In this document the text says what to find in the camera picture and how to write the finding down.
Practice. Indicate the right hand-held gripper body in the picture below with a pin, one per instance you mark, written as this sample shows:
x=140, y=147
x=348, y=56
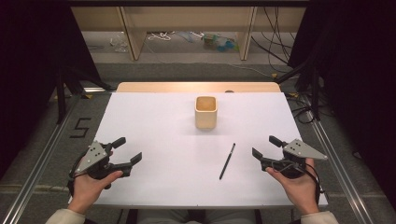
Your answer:
x=300, y=151

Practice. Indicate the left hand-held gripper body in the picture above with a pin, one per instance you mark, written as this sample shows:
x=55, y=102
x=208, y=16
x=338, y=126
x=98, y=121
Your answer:
x=93, y=157

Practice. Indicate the black pen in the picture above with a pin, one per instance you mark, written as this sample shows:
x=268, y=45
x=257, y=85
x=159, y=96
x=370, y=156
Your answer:
x=227, y=161

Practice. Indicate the beige square pen holder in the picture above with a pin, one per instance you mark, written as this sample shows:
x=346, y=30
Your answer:
x=205, y=118

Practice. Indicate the person's left hand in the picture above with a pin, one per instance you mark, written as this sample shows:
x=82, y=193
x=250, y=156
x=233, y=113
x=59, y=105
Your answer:
x=87, y=191

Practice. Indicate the person's right hand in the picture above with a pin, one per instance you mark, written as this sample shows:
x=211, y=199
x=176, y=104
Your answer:
x=300, y=191

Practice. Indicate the white board table cover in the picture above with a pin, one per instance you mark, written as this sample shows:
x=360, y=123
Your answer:
x=174, y=149

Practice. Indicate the black metal stand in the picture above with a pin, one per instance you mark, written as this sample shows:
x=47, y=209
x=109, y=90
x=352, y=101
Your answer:
x=60, y=99
x=315, y=93

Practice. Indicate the black curtain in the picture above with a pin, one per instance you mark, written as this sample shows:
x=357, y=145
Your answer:
x=355, y=77
x=28, y=77

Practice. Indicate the clear plastic bag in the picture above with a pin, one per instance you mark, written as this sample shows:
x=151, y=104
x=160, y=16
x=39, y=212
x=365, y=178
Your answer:
x=119, y=43

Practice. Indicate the colourful plastic packaging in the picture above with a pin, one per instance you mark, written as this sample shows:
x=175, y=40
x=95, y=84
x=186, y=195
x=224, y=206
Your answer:
x=221, y=43

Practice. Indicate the clear plastic wrapper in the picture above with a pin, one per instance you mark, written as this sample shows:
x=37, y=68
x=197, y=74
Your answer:
x=188, y=35

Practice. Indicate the aluminium floor rail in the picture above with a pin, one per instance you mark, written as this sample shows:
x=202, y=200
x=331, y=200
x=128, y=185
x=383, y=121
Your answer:
x=40, y=158
x=339, y=168

